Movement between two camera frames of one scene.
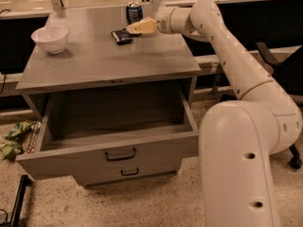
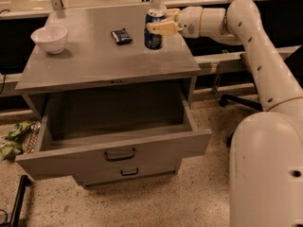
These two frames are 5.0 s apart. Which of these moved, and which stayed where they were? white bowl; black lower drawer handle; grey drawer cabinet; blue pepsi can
Moved: blue pepsi can
Stayed: grey drawer cabinet; black lower drawer handle; white bowl
